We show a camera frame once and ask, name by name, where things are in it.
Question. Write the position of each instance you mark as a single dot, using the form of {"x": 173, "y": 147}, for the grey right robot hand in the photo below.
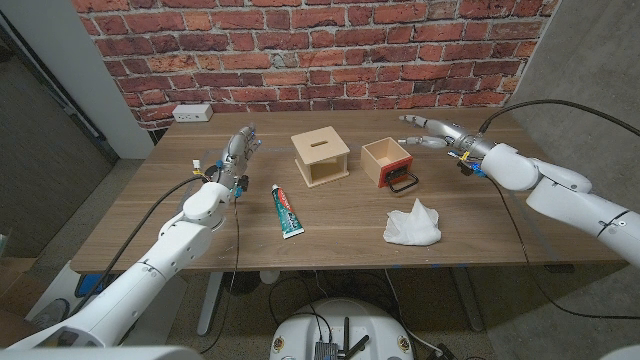
{"x": 450, "y": 132}

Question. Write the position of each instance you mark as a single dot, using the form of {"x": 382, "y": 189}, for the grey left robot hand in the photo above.
{"x": 232, "y": 155}

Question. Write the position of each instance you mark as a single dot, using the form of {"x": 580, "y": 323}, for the wooden drawer with red front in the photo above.
{"x": 372, "y": 160}

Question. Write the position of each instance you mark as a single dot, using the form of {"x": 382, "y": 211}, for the wooden box with slot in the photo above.
{"x": 320, "y": 147}

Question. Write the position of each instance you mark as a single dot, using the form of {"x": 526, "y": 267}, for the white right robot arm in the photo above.
{"x": 560, "y": 195}

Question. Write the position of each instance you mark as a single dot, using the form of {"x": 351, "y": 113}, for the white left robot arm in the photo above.
{"x": 175, "y": 245}

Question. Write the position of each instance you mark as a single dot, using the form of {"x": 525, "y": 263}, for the green red toothpaste tube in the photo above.
{"x": 286, "y": 212}

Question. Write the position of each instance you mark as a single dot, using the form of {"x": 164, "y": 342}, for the white crumpled tissue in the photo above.
{"x": 412, "y": 227}

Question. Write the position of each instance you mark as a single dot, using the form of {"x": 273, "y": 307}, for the grey box with black antennas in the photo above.
{"x": 326, "y": 351}

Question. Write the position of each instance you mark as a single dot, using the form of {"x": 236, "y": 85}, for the white power outlet strip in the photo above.
{"x": 192, "y": 113}

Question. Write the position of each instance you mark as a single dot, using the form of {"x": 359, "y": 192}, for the black round floor object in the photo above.
{"x": 241, "y": 282}

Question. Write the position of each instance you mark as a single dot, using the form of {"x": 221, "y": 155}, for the white table leg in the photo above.
{"x": 210, "y": 300}

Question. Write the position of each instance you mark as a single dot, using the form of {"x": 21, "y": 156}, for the grey table leg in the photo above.
{"x": 467, "y": 300}

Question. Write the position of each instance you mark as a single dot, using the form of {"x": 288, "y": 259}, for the white robot torso base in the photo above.
{"x": 300, "y": 330}

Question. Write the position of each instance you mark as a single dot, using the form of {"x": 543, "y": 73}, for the white board with blue pedals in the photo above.
{"x": 90, "y": 285}

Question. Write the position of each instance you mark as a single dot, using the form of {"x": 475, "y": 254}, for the grey sneaker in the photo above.
{"x": 52, "y": 312}

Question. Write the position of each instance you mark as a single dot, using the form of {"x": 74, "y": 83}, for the printed brick wall backdrop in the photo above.
{"x": 320, "y": 55}

